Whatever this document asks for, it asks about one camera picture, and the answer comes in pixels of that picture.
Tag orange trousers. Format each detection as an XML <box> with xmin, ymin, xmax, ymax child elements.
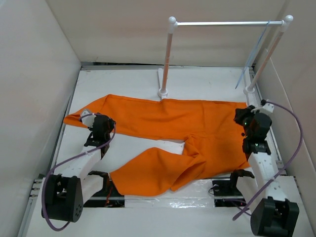
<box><xmin>63</xmin><ymin>93</ymin><xmax>252</xmax><ymax>197</ymax></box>

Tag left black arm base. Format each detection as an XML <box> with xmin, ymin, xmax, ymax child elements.
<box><xmin>84</xmin><ymin>171</ymin><xmax>125</xmax><ymax>208</ymax></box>

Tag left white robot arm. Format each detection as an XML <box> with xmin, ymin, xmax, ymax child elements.
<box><xmin>41</xmin><ymin>111</ymin><xmax>116</xmax><ymax>226</ymax></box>

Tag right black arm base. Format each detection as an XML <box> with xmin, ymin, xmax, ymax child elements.
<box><xmin>208</xmin><ymin>169</ymin><xmax>254</xmax><ymax>207</ymax></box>

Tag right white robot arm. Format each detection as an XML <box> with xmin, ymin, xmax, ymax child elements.
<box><xmin>228</xmin><ymin>104</ymin><xmax>299</xmax><ymax>237</ymax></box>

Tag white clothes rack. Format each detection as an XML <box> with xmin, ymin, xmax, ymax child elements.
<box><xmin>158</xmin><ymin>15</ymin><xmax>294</xmax><ymax>99</ymax></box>

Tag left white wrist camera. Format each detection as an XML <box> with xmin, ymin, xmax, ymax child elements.
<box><xmin>79</xmin><ymin>109</ymin><xmax>96</xmax><ymax>128</ymax></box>

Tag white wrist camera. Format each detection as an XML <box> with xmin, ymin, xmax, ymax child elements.
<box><xmin>79</xmin><ymin>109</ymin><xmax>96</xmax><ymax>128</ymax></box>
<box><xmin>251</xmin><ymin>99</ymin><xmax>275</xmax><ymax>115</ymax></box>

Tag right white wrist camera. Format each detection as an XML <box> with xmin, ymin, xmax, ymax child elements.
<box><xmin>251</xmin><ymin>99</ymin><xmax>275</xmax><ymax>115</ymax></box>

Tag light blue wire hanger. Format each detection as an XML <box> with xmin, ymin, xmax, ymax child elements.
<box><xmin>235</xmin><ymin>20</ymin><xmax>270</xmax><ymax>89</ymax></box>

